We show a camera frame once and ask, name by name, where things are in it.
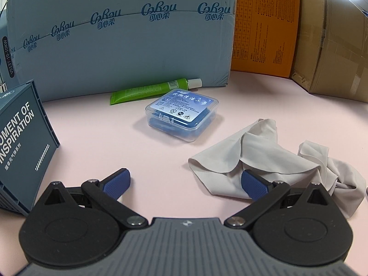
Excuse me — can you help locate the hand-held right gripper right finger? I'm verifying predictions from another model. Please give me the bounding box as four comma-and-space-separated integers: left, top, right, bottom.
224, 170, 334, 228

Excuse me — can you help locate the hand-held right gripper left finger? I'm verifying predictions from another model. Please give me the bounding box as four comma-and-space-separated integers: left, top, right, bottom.
43, 167, 148, 227

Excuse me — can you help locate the grey cloth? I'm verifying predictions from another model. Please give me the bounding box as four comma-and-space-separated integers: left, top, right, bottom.
188, 118, 368, 220

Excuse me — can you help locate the dark blue storage box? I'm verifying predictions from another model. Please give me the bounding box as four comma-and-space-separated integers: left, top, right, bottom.
0, 80, 61, 217

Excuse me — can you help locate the pink desktop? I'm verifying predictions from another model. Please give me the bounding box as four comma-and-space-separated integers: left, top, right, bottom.
0, 69, 368, 276

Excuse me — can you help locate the green tube with white cap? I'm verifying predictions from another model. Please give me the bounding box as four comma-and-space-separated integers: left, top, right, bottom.
109, 78, 202, 105

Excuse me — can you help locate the clear case with blue contents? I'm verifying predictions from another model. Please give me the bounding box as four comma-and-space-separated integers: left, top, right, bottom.
145, 90, 219, 143

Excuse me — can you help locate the large light blue cardboard box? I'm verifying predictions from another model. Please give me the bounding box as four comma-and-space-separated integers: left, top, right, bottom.
6, 0, 239, 102

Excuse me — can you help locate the orange cardboard box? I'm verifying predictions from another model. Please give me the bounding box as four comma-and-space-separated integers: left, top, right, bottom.
231, 0, 301, 78

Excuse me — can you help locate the brown cardboard box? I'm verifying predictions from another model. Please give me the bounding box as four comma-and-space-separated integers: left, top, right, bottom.
290, 0, 368, 104

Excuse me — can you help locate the light blue box with label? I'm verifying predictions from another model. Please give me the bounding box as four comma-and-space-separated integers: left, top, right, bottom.
0, 9, 18, 92

